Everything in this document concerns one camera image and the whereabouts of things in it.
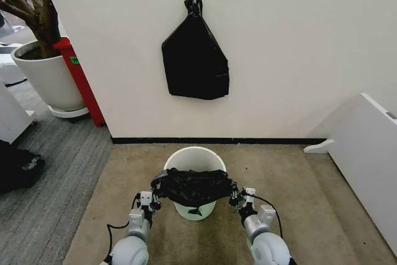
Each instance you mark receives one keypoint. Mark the red box with green label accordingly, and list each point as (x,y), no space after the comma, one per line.
(85,91)

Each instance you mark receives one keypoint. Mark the white flat panel with foot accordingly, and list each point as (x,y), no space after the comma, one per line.
(366,153)

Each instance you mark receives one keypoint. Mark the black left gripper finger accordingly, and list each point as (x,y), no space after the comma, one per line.
(156,204)
(155,188)

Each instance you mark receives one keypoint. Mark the black plastic garbage bag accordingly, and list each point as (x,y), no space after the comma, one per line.
(192,185)

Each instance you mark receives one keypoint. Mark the white wheeled pot saucer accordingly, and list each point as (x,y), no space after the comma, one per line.
(69,113)

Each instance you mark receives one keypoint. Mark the black folded hanging bag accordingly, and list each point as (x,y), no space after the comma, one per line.
(195,60)

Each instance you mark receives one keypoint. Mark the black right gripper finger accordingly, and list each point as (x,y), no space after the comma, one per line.
(237,190)
(235,201)

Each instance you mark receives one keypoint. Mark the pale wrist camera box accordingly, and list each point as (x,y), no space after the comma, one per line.
(145,198)
(250,193)

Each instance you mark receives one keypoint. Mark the potted tree with brown trunk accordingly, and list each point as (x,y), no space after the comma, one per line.
(43,20)

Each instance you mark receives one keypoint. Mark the beige floor carpet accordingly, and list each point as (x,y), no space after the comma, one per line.
(304,209)

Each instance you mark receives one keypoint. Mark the white cabinet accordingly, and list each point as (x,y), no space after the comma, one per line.
(12,116)

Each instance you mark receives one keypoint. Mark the white round trash bin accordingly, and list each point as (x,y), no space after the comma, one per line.
(193,159)

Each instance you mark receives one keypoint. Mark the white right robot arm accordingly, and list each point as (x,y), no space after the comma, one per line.
(266,248)

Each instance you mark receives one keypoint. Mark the black bag on floor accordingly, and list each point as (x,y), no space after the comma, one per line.
(15,165)

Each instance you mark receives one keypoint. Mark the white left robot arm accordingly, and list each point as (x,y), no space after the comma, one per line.
(131,248)

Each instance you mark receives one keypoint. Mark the white round plant pot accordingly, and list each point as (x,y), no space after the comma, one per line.
(52,82)

